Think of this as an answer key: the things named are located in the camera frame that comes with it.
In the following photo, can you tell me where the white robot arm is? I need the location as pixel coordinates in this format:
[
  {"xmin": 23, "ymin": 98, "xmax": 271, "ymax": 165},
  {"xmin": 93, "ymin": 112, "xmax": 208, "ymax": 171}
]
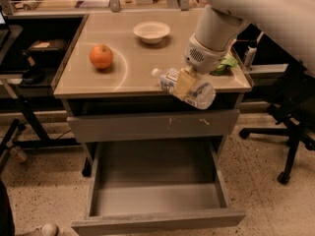
[{"xmin": 185, "ymin": 0, "xmax": 315, "ymax": 95}]

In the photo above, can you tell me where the black desk frame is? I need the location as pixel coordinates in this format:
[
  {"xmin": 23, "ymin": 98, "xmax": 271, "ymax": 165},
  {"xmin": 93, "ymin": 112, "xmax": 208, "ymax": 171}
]
[{"xmin": 0, "ymin": 25, "xmax": 82, "ymax": 175}]

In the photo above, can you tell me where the black tape dispenser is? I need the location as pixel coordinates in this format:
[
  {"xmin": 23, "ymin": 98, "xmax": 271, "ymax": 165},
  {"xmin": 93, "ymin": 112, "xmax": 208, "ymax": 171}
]
[{"xmin": 22, "ymin": 50, "xmax": 45, "ymax": 85}]

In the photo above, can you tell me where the closed grey upper drawer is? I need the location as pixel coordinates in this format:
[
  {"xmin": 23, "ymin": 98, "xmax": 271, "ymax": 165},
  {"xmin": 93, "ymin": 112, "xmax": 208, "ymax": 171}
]
[{"xmin": 68, "ymin": 109, "xmax": 239, "ymax": 143}]

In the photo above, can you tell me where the white shoe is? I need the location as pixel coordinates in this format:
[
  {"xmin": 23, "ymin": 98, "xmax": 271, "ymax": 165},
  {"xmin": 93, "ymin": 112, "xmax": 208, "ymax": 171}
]
[{"xmin": 32, "ymin": 223, "xmax": 59, "ymax": 236}]

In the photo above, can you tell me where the white paper bowl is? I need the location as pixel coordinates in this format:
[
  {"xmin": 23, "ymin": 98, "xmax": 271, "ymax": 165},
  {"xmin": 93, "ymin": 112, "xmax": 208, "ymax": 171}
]
[{"xmin": 133, "ymin": 22, "xmax": 170, "ymax": 44}]

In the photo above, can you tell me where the open grey drawer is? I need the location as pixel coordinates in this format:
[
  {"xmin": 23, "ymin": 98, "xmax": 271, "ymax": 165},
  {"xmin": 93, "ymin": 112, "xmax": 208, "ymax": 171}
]
[{"xmin": 72, "ymin": 139, "xmax": 245, "ymax": 236}]

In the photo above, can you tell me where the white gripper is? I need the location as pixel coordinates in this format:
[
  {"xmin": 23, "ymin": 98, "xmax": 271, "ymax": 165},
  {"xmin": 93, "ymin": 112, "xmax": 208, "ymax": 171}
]
[{"xmin": 173, "ymin": 34, "xmax": 228, "ymax": 99}]

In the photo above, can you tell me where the green chip bag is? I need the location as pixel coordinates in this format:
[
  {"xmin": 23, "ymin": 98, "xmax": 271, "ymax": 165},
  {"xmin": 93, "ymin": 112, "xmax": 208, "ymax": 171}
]
[{"xmin": 211, "ymin": 55, "xmax": 238, "ymax": 76}]

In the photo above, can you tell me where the black box on shelf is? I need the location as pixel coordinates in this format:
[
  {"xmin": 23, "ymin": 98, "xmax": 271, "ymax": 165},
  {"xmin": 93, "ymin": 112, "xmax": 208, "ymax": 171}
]
[{"xmin": 28, "ymin": 38, "xmax": 68, "ymax": 62}]

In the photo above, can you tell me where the grey drawer cabinet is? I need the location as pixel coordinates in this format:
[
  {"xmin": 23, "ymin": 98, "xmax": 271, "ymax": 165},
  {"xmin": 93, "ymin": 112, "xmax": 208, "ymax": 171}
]
[{"xmin": 50, "ymin": 9, "xmax": 255, "ymax": 178}]

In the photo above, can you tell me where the clear plastic water bottle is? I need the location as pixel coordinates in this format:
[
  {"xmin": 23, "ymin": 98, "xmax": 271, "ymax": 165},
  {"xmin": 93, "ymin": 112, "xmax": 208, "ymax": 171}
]
[{"xmin": 152, "ymin": 68, "xmax": 216, "ymax": 110}]

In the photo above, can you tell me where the black office chair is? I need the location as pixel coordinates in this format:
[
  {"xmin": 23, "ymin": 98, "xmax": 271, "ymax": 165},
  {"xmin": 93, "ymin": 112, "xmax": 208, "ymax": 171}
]
[{"xmin": 239, "ymin": 65, "xmax": 315, "ymax": 185}]

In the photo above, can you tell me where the white spray bottle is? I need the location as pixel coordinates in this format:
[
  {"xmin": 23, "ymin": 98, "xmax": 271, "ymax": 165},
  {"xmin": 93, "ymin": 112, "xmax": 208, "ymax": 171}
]
[{"xmin": 243, "ymin": 31, "xmax": 264, "ymax": 70}]

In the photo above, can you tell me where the orange apple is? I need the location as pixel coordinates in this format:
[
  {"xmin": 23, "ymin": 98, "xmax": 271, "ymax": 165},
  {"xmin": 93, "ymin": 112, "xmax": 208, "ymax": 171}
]
[{"xmin": 90, "ymin": 44, "xmax": 113, "ymax": 69}]

